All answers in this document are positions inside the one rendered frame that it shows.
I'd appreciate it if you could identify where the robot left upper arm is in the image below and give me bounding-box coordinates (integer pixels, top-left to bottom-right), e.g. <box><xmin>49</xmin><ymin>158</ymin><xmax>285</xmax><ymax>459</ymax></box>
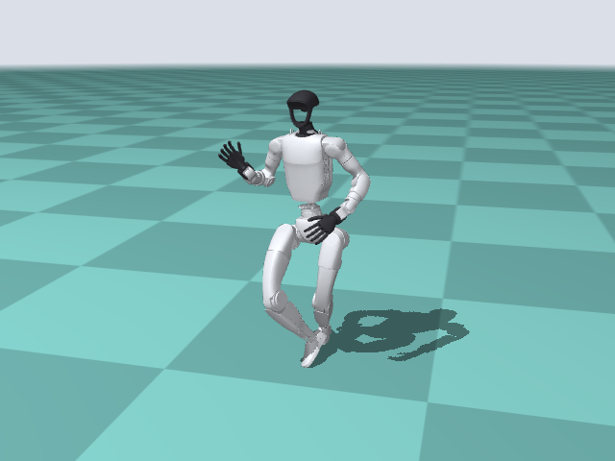
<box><xmin>322</xmin><ymin>136</ymin><xmax>371</xmax><ymax>187</ymax></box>

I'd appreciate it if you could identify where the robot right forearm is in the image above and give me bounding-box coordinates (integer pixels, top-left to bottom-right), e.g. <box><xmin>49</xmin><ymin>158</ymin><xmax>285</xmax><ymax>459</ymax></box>
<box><xmin>243</xmin><ymin>166</ymin><xmax>265</xmax><ymax>185</ymax></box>

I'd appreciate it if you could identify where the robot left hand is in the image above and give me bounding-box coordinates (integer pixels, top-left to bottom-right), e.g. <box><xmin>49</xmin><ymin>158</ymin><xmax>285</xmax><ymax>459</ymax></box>
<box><xmin>304</xmin><ymin>206</ymin><xmax>347</xmax><ymax>245</ymax></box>

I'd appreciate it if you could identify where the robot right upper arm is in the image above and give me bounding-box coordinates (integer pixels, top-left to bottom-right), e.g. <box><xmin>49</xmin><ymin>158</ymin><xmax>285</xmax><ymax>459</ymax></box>
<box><xmin>261</xmin><ymin>135</ymin><xmax>285</xmax><ymax>187</ymax></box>

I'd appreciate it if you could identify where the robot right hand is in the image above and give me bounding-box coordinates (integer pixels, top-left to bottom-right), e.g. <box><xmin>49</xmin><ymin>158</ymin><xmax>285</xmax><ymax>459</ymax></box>
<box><xmin>218</xmin><ymin>141</ymin><xmax>255</xmax><ymax>180</ymax></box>

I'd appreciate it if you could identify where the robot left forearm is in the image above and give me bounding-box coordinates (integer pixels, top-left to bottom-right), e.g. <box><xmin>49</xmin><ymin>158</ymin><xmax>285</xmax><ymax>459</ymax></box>
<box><xmin>336</xmin><ymin>174</ymin><xmax>370</xmax><ymax>220</ymax></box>

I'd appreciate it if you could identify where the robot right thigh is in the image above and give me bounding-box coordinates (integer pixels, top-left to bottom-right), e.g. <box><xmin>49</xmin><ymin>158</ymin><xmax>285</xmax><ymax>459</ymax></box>
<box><xmin>262</xmin><ymin>224</ymin><xmax>300</xmax><ymax>311</ymax></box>

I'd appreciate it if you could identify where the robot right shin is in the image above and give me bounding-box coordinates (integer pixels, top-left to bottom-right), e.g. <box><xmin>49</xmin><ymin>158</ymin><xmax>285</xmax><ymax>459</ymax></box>
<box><xmin>263</xmin><ymin>299</ymin><xmax>316</xmax><ymax>342</ymax></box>

